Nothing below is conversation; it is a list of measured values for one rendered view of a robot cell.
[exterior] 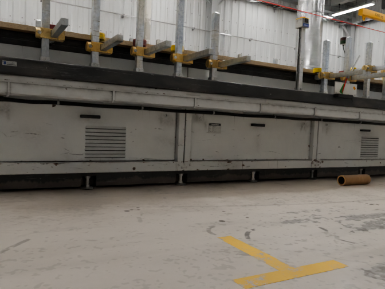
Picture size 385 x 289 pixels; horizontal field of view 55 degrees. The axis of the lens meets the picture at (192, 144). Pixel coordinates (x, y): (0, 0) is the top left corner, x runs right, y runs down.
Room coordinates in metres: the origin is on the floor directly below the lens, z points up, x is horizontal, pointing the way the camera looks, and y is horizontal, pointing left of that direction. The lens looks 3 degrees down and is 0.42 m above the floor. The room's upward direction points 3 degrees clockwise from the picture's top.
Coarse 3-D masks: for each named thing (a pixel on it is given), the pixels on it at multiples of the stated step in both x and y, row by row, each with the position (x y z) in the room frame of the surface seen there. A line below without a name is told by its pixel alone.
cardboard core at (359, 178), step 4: (340, 176) 2.86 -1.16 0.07; (344, 176) 2.84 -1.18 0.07; (348, 176) 2.86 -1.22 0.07; (352, 176) 2.88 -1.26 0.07; (356, 176) 2.90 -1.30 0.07; (360, 176) 2.92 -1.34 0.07; (364, 176) 2.95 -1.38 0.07; (368, 176) 2.97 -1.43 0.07; (340, 180) 2.90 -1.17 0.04; (344, 180) 2.92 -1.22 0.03; (348, 180) 2.84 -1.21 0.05; (352, 180) 2.86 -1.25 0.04; (356, 180) 2.88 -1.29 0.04; (360, 180) 2.90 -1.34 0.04; (364, 180) 2.93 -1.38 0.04; (368, 180) 2.95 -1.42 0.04; (340, 184) 2.86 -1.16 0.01; (344, 184) 2.83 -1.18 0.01; (348, 184) 2.85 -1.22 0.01; (352, 184) 2.88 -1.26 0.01; (356, 184) 2.91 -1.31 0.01; (360, 184) 2.94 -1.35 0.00
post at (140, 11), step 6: (138, 0) 2.12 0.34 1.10; (144, 0) 2.13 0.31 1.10; (138, 6) 2.12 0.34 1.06; (144, 6) 2.13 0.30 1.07; (138, 12) 2.11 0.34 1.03; (138, 18) 2.11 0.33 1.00; (138, 24) 2.11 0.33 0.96; (138, 30) 2.11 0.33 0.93; (138, 36) 2.11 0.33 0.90; (138, 42) 2.11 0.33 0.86; (138, 60) 2.11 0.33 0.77; (138, 66) 2.11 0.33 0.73
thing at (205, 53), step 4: (196, 52) 2.11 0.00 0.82; (200, 52) 2.07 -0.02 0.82; (204, 52) 2.04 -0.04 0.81; (208, 52) 2.00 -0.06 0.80; (212, 52) 2.00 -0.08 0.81; (184, 56) 2.24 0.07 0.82; (188, 56) 2.19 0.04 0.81; (192, 56) 2.15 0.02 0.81; (196, 56) 2.11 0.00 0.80; (200, 56) 2.08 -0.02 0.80; (204, 56) 2.07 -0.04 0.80; (184, 60) 2.23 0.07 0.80; (188, 60) 2.22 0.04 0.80
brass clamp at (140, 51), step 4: (132, 48) 2.10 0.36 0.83; (136, 48) 2.10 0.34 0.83; (140, 48) 2.11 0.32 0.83; (144, 48) 2.12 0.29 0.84; (132, 52) 2.09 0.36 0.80; (136, 52) 2.10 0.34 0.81; (140, 52) 2.11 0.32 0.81; (144, 52) 2.12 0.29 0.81; (144, 56) 2.13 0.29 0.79; (148, 56) 2.14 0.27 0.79; (152, 56) 2.15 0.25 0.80
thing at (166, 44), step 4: (156, 44) 1.98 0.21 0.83; (160, 44) 1.93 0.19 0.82; (164, 44) 1.89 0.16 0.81; (168, 44) 1.88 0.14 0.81; (148, 48) 2.07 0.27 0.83; (152, 48) 2.02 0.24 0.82; (156, 48) 1.97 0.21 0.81; (160, 48) 1.93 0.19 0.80; (164, 48) 1.93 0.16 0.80; (148, 52) 2.07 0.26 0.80; (152, 52) 2.05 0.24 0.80; (156, 52) 2.05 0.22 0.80
